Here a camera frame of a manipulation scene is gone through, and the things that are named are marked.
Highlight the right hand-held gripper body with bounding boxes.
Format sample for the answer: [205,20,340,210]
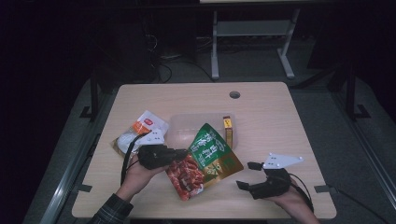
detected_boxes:
[247,151,304,201]

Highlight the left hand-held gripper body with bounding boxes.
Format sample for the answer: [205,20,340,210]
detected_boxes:
[136,128,177,171]

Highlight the clear plastic container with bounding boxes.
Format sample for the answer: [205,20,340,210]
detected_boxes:
[164,112,239,150]

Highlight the green and red snack packet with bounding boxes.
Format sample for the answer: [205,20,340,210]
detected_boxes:
[165,122,245,202]

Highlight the small narrow snack packet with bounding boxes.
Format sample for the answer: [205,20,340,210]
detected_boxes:
[222,115,234,149]

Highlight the person's right hand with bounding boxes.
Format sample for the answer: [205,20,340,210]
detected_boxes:
[270,178,314,219]

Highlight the person's left hand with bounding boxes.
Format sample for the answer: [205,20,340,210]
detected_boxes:
[116,155,169,201]

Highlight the orange and white snack packet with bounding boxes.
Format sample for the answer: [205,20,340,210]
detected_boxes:
[110,109,170,159]

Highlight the black metal stand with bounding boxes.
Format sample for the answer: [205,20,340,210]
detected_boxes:
[79,77,101,122]
[345,64,372,121]

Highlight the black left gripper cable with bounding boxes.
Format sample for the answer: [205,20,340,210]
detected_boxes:
[120,130,152,187]

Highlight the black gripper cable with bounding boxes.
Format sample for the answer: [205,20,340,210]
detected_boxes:
[120,130,152,187]
[289,172,315,213]

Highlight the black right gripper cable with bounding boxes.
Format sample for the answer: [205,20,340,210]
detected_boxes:
[289,172,315,213]

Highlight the grey metal table bracket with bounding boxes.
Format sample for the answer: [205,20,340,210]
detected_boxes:
[313,184,336,194]
[72,183,93,193]

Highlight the thin black floor cable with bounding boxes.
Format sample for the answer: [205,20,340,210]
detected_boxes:
[330,186,390,224]

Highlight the black floor cables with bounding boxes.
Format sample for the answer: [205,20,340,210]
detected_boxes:
[146,33,217,84]

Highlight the white metal table frame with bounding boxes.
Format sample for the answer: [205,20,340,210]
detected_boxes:
[210,7,302,80]

